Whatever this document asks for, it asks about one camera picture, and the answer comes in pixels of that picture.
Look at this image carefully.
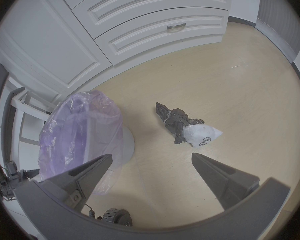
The grey curtain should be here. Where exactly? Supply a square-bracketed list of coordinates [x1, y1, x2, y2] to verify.
[256, 0, 300, 59]

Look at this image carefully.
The purple plastic bag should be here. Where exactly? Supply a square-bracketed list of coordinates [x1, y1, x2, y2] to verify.
[38, 90, 124, 194]

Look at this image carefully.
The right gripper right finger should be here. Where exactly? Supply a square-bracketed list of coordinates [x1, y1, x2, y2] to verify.
[192, 153, 260, 211]

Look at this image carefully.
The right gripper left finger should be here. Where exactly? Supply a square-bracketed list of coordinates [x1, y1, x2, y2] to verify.
[44, 154, 113, 208]

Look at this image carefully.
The clear printed wrapper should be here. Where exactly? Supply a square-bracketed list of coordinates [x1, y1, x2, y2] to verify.
[182, 124, 223, 149]

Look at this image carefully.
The pale grey trash bin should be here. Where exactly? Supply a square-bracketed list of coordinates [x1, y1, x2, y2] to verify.
[40, 91, 135, 182]

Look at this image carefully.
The white wardrobe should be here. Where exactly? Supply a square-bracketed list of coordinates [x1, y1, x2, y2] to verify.
[0, 0, 232, 104]

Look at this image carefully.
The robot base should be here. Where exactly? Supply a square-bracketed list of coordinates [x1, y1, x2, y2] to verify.
[89, 208, 133, 227]

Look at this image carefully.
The black plastic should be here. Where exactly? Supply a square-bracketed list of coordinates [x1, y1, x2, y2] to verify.
[156, 102, 205, 144]

